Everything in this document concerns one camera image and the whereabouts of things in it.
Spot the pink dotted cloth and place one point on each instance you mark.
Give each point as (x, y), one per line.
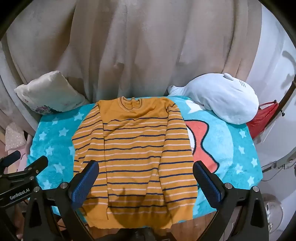
(13, 136)

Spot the white cloth bundle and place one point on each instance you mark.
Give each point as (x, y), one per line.
(222, 99)

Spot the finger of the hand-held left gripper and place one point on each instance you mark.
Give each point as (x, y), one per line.
(37, 165)
(10, 157)

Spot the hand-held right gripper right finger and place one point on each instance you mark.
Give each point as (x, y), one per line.
(208, 185)

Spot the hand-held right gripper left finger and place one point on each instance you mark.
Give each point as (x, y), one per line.
(84, 185)

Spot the teal star-print blanket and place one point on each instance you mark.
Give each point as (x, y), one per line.
(231, 148)

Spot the red plastic bag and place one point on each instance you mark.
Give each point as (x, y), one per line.
(261, 120)

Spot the mustard striped sweater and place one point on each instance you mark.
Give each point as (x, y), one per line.
(138, 150)

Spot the beige curtain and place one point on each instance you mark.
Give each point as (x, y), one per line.
(129, 41)

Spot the wooden rack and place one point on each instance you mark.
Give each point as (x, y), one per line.
(288, 92)

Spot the cream printed pillow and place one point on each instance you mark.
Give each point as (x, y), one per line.
(48, 92)

